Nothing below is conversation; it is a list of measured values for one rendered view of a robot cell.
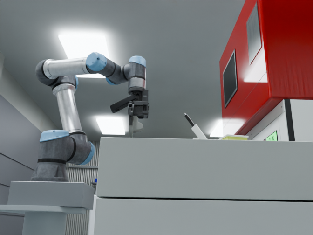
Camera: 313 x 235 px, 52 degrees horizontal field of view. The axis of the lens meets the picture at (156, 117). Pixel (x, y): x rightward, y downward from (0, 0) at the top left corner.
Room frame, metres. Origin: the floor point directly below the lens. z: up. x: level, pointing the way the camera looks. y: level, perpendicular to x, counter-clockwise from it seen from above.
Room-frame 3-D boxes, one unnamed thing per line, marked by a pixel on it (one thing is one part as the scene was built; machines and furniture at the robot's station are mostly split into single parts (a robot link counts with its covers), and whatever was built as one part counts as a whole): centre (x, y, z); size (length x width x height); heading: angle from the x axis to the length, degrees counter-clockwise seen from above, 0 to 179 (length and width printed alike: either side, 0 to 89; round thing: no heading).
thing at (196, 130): (1.10, -0.16, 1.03); 0.06 x 0.04 x 0.13; 91
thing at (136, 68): (1.29, 0.09, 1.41); 0.09 x 0.08 x 0.11; 58
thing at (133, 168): (0.96, -0.17, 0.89); 0.62 x 0.35 x 0.14; 91
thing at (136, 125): (1.27, 0.08, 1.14); 0.06 x 0.03 x 0.09; 91
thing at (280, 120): (1.55, -0.48, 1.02); 0.81 x 0.03 x 0.40; 1
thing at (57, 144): (1.36, 0.43, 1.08); 0.13 x 0.12 x 0.14; 148
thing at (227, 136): (1.02, -0.25, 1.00); 0.07 x 0.07 x 0.07; 13
